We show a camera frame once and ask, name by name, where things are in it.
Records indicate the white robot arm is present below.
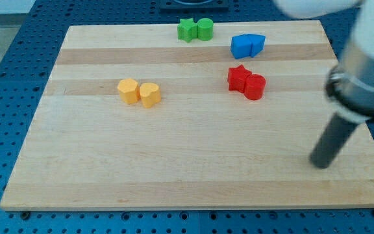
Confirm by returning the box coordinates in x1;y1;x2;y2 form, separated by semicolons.
275;0;374;129

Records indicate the blue cube block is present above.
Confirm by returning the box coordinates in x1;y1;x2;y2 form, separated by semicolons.
231;34;252;59

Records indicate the blue triangle block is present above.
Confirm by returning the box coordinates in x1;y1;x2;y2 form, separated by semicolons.
247;34;266;57

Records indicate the wooden board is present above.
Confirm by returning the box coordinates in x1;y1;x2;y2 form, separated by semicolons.
0;20;374;211

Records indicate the yellow heart block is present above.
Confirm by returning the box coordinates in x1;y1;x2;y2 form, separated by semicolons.
140;83;161;109

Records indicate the yellow hexagon block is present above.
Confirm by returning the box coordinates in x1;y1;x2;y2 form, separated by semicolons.
117;78;140;105

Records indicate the red star block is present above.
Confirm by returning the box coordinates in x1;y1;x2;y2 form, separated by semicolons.
227;64;252;93

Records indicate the red cylinder block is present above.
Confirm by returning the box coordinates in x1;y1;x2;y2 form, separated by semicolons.
243;74;266;100

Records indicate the green star block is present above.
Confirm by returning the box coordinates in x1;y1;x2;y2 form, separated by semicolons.
177;18;198;42

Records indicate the green cylinder block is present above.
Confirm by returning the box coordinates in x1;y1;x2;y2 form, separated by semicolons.
197;18;214;41

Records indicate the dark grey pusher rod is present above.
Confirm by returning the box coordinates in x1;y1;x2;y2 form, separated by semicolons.
310;114;358;168

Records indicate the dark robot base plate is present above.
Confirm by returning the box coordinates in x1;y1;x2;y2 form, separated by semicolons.
157;0;230;11

